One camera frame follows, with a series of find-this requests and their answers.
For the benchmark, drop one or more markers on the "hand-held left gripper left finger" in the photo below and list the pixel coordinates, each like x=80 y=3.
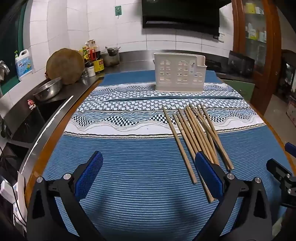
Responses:
x=91 y=171

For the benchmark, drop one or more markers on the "black countertop appliance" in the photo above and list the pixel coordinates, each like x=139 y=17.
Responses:
x=240 y=63

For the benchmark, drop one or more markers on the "row of wooden chopsticks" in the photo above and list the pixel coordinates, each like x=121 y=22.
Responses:
x=193 y=139

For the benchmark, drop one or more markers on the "black range hood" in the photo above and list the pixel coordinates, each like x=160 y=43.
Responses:
x=180 y=14

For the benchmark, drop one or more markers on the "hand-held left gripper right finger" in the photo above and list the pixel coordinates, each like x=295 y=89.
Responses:
x=208 y=176

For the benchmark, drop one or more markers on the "red white small item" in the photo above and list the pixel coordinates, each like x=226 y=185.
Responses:
x=31 y=103

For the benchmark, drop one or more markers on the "stainless steel bowl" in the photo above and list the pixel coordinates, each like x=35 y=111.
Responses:
x=48 y=89

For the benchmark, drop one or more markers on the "metal faucet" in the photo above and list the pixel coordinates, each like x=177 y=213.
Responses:
x=3 y=67

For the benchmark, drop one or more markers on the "white plastic utensil holder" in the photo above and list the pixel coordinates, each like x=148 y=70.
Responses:
x=175 y=76

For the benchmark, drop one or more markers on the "green label condiment bottle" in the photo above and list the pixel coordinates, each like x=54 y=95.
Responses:
x=85 y=54

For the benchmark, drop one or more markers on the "white detergent bottle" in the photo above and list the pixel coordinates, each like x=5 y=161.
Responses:
x=23 y=63

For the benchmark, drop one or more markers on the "black gas stove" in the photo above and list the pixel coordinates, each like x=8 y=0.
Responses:
x=212 y=64

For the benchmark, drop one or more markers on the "blue patterned table mat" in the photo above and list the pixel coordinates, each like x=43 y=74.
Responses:
x=138 y=162

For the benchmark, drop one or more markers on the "pink patterned carton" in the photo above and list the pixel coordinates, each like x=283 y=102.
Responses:
x=291 y=111

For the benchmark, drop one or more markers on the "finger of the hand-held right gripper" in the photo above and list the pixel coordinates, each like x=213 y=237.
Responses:
x=291 y=148
x=277 y=166

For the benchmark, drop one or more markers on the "dark kitchen sink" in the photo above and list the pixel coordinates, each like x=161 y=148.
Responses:
x=30 y=120

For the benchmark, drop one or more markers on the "green cabinet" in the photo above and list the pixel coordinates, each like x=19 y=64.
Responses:
x=238 y=87

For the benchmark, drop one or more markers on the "wooden glass door cabinet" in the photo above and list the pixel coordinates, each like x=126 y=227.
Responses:
x=254 y=46

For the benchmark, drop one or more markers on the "small white jar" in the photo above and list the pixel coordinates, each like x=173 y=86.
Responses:
x=91 y=70

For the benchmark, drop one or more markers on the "stainless steel pot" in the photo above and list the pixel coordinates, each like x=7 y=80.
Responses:
x=111 y=58

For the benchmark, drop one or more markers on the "round wooden chopping board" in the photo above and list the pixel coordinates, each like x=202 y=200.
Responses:
x=64 y=66

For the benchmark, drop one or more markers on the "white plastic box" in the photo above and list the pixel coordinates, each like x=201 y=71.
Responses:
x=7 y=187

